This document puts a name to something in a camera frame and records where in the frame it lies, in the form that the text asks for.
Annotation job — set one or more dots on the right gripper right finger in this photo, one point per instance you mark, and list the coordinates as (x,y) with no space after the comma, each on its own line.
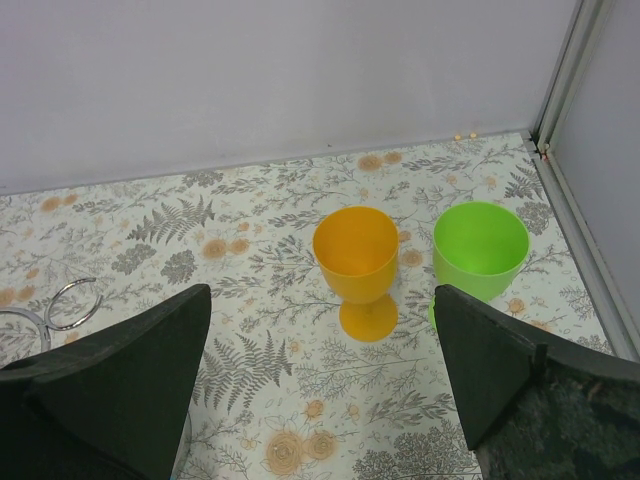
(533,405)

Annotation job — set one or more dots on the orange plastic wine glass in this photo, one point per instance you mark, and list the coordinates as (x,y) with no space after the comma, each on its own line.
(357,250)

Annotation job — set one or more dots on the green plastic wine glass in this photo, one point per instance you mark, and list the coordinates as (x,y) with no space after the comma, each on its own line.
(479,247)

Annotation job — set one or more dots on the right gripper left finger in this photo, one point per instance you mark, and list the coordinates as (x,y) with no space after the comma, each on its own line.
(111,405)

